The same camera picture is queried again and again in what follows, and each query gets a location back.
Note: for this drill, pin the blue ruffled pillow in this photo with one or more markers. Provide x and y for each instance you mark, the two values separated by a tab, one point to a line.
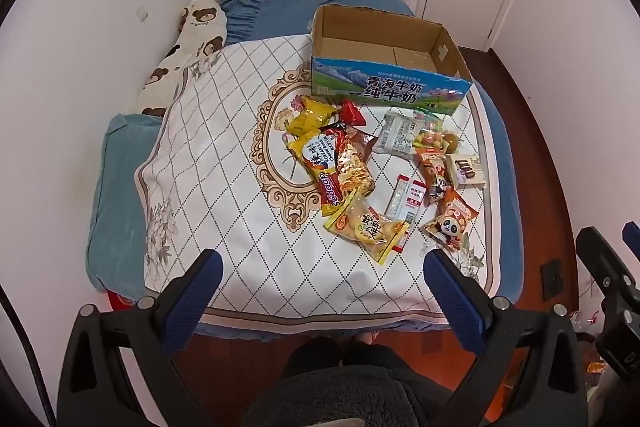
270	14

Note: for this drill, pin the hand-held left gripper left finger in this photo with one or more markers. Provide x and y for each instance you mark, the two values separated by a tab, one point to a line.
192	302

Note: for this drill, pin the clear noodle snack packet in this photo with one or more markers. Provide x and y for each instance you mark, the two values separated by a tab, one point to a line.
352	167

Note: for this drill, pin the red snack packet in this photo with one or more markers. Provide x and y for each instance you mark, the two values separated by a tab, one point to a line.
352	112

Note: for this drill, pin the brown pastry packet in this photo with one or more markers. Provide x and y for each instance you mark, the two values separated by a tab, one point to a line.
367	142

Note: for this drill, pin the white and red sachet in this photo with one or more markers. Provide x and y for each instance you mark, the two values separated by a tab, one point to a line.
407	199

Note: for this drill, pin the clear bag of candies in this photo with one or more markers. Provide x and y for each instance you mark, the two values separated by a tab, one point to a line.
431	138

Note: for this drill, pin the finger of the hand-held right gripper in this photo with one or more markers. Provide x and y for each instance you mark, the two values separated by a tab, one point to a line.
632	237
600	257

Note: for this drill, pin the yellow chips packet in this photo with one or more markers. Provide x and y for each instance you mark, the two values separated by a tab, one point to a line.
370	227

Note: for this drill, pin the white chocolate box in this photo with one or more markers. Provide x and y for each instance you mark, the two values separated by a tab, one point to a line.
465	169

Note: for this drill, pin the white wall socket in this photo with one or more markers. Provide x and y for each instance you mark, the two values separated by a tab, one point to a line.
143	12

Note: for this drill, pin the printed cardboard box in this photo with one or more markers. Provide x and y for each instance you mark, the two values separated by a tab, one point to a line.
380	87

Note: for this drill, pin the yellow red noodle packets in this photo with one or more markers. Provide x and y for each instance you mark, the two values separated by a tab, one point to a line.
320	169

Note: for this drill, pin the bear print pillow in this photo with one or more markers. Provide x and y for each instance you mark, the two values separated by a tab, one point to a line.
197	22

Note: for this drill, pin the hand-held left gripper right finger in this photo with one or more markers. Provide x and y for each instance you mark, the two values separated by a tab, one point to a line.
457	297

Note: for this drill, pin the white diamond print blanket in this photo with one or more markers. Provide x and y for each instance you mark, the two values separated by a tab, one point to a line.
225	187

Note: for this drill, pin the red item under bed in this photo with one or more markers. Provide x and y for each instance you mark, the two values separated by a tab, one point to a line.
121	301

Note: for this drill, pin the white snack packet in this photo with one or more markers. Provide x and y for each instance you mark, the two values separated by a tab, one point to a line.
395	132

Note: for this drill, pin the black floor box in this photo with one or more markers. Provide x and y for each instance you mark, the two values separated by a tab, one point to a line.
552	279

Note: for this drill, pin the orange panda snack packet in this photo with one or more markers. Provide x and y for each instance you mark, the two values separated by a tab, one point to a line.
452	217
435	179

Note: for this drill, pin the yellow snack packet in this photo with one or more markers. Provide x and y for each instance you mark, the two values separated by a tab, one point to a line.
310	116

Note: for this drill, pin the light blue pillow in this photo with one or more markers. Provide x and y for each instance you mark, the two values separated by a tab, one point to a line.
117	187

